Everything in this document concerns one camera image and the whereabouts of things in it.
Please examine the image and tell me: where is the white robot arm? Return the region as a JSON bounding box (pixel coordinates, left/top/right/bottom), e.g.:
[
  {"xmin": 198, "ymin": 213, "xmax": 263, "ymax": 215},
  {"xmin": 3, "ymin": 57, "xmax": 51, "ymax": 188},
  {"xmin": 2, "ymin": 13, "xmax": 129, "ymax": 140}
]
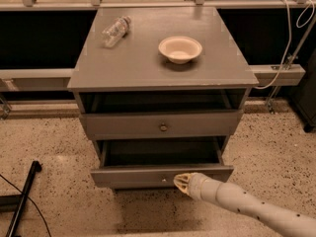
[{"xmin": 174, "ymin": 173, "xmax": 316, "ymax": 237}]

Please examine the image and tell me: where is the grey upper drawer with knob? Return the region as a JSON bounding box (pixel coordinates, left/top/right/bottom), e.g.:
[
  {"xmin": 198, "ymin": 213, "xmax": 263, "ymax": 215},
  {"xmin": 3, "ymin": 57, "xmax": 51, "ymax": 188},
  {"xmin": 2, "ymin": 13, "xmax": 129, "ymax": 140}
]
[{"xmin": 80, "ymin": 111, "xmax": 243, "ymax": 140}]

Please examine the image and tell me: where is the grey wooden nightstand cabinet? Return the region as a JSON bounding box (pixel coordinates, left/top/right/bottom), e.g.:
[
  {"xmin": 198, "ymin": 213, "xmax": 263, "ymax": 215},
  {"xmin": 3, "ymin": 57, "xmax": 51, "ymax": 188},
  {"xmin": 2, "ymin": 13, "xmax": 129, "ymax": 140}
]
[{"xmin": 67, "ymin": 6, "xmax": 260, "ymax": 160}]

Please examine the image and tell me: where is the white paper bowl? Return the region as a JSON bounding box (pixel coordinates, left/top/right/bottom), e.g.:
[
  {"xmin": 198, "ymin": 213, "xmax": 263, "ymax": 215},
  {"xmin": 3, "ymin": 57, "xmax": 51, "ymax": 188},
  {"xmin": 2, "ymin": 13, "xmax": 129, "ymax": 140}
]
[{"xmin": 158, "ymin": 37, "xmax": 202, "ymax": 64}]

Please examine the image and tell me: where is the dark cabinet at right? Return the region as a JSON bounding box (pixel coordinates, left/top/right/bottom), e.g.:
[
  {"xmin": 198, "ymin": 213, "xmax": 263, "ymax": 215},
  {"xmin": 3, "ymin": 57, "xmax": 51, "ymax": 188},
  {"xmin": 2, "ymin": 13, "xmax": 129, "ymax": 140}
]
[{"xmin": 290, "ymin": 50, "xmax": 316, "ymax": 132}]

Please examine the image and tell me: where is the clear plastic water bottle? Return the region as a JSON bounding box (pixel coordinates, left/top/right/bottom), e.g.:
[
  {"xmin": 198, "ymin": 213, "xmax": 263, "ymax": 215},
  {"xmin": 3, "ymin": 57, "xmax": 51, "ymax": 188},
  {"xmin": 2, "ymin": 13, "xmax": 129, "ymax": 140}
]
[{"xmin": 102, "ymin": 16, "xmax": 131, "ymax": 48}]

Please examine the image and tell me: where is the black metal stand leg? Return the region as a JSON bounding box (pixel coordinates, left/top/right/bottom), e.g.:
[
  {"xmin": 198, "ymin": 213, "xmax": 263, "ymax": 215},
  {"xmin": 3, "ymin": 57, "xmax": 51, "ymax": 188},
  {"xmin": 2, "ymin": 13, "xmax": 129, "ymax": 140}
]
[{"xmin": 0, "ymin": 161, "xmax": 41, "ymax": 237}]

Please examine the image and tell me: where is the metal railing frame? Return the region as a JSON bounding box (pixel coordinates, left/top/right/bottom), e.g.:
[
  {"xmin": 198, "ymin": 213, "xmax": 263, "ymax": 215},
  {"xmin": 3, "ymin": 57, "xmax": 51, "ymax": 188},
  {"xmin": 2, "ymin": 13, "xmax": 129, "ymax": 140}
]
[{"xmin": 0, "ymin": 0, "xmax": 316, "ymax": 119}]

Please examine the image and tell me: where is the black floor cable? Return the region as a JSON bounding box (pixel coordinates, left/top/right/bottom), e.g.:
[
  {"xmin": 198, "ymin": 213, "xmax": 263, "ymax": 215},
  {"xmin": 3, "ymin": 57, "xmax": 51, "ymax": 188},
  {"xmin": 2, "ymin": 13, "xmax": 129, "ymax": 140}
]
[{"xmin": 0, "ymin": 174, "xmax": 52, "ymax": 237}]

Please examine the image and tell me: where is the white hanging cable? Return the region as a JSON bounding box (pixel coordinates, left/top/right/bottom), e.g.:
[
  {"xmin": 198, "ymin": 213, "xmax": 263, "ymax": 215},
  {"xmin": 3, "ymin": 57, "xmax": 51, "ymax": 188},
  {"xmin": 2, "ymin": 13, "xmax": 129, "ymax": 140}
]
[{"xmin": 253, "ymin": 0, "xmax": 316, "ymax": 91}]

